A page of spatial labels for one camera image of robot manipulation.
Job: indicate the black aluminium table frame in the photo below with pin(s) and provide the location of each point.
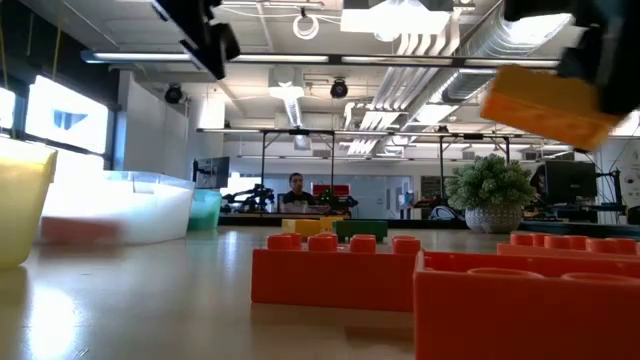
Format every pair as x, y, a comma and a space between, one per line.
250, 220

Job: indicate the yellow plastic bin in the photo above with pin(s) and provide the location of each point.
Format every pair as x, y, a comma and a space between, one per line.
20, 210

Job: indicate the black ceiling spotlight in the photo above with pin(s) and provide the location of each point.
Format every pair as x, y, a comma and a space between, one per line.
173, 94
339, 90

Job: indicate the black computer monitor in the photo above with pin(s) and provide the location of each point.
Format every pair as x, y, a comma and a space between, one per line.
572, 179
212, 172

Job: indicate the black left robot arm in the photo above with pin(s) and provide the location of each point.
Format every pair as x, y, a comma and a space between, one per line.
190, 30

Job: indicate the person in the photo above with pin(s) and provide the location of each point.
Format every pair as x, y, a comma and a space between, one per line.
298, 200

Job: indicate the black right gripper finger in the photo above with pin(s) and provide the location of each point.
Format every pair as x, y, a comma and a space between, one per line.
622, 70

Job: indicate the large bright window panel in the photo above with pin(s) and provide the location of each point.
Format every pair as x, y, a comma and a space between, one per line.
65, 115

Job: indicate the potted artificial green plant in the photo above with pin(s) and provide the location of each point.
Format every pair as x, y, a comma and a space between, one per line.
490, 185

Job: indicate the black background robot arm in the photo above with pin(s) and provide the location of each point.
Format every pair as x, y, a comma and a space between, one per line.
345, 202
255, 197

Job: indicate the long ceiling light tube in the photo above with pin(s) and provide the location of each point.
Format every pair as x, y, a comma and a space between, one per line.
280, 58
140, 56
485, 62
395, 59

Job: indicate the black monitor stand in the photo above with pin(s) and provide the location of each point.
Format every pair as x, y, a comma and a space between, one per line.
618, 190

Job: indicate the white ceiling light panel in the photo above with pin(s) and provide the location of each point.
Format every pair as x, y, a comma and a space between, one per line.
395, 20

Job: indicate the teal plastic bin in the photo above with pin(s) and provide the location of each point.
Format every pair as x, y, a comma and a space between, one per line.
205, 212

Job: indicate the orange toy brick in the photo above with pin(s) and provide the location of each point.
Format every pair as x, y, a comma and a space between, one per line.
540, 110
300, 227

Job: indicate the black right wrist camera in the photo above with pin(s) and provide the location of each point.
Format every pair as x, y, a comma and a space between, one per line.
540, 9

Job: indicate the clear plastic bin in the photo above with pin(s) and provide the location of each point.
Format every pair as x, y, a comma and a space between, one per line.
150, 210

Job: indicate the red tool box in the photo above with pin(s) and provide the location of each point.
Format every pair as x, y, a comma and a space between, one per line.
330, 190

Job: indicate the black workstation frame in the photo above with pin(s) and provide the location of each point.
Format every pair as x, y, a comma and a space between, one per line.
472, 136
297, 132

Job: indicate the green toy brick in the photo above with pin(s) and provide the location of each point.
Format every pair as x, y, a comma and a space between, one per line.
360, 231

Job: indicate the narrow bright window panel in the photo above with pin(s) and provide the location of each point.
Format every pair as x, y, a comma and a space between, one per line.
6, 107

